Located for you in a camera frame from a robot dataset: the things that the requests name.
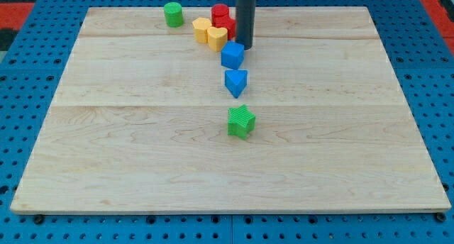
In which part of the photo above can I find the yellow hexagon block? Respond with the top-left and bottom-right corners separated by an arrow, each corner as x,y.
192,17 -> 212,43

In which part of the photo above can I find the blue cube block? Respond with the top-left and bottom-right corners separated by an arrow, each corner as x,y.
221,41 -> 244,70

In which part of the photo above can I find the green cylinder block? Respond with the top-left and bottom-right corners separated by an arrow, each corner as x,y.
163,2 -> 184,28

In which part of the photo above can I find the red star block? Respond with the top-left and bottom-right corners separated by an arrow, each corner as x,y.
214,16 -> 236,40

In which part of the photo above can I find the blue triangle block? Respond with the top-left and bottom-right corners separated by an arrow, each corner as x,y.
224,70 -> 248,99

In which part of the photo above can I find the light wooden board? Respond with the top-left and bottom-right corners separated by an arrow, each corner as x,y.
11,6 -> 451,215

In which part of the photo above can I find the red cylinder block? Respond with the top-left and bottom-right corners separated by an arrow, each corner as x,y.
211,4 -> 230,26

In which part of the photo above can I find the green star block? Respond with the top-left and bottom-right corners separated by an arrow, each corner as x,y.
227,104 -> 256,140

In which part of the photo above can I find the yellow heart block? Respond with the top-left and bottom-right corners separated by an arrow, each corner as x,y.
207,27 -> 228,52

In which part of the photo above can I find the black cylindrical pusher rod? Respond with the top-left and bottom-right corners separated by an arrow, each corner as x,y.
236,0 -> 256,50

